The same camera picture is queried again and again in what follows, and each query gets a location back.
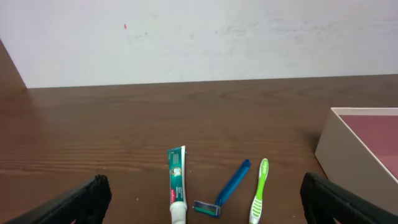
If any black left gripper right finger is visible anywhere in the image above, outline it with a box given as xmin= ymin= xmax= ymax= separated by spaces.
xmin=300 ymin=172 xmax=397 ymax=224

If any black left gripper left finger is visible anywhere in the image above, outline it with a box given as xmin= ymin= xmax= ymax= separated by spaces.
xmin=6 ymin=175 xmax=112 ymax=224

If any green white toothbrush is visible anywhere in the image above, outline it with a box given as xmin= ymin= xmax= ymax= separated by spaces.
xmin=249 ymin=158 xmax=269 ymax=224

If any green toothpaste tube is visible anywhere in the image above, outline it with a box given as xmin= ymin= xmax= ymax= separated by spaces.
xmin=167 ymin=146 xmax=187 ymax=224

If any blue disposable razor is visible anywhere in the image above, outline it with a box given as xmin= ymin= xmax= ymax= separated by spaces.
xmin=193 ymin=159 xmax=251 ymax=218

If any white box with red bottom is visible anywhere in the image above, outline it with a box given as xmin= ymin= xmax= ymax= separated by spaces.
xmin=315 ymin=108 xmax=397 ymax=214

